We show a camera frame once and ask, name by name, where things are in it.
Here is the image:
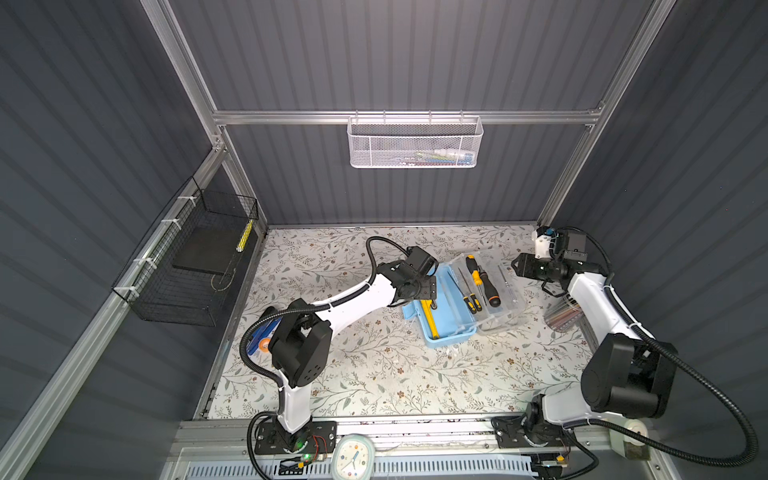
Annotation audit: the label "floral table mat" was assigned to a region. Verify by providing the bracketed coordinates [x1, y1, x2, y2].
[240, 227, 591, 417]

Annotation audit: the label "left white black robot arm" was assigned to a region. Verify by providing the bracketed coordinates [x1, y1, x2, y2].
[238, 236, 439, 451]

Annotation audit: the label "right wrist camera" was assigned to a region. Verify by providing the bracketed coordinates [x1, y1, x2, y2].
[533, 226, 556, 260]

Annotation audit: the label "white wire mesh basket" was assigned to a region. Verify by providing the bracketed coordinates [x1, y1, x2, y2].
[346, 115, 484, 169]

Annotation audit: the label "black wire wall basket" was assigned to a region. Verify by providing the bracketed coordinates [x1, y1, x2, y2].
[113, 180, 260, 327]

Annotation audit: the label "black orange screwdriver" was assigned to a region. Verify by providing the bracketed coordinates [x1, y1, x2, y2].
[479, 272, 502, 308]

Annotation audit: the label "white analog clock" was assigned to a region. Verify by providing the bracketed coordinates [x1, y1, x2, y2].
[331, 434, 376, 480]

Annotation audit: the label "blue handled pliers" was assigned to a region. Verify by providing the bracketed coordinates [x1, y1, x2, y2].
[246, 317, 282, 356]

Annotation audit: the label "thin black screwdriver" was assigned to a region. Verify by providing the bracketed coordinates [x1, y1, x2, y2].
[460, 279, 478, 315]

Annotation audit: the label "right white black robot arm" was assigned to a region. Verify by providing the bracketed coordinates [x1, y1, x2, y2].
[511, 226, 759, 468]

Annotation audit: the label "clear cup of markers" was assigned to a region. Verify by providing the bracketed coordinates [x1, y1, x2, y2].
[544, 296, 583, 333]

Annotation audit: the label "light blue plastic tool box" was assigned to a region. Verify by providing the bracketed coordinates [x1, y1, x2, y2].
[402, 250, 527, 348]

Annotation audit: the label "yellow pipe wrench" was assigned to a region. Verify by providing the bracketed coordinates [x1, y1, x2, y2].
[421, 300, 439, 340]

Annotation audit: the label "yellow black stubby screwdriver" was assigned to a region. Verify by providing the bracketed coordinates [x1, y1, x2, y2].
[465, 255, 484, 286]

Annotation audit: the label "yellow marker in black basket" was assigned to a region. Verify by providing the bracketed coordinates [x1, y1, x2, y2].
[236, 220, 254, 253]

